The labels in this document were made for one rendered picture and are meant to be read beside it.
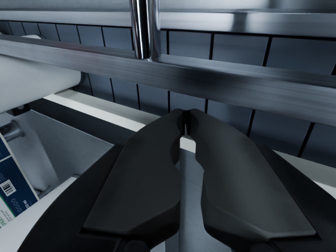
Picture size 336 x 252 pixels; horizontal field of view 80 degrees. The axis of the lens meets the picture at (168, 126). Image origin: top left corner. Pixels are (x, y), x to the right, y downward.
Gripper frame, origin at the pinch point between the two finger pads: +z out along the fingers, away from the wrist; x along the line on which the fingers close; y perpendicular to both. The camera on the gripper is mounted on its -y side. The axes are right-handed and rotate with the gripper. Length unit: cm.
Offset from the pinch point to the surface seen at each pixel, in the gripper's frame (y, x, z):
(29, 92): 1.7, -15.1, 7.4
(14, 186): 31, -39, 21
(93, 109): 3.7, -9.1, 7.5
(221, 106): 1.9, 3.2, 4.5
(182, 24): -4.1, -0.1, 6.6
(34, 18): -4.1, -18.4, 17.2
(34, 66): -0.5, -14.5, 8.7
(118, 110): 3.4, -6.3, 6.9
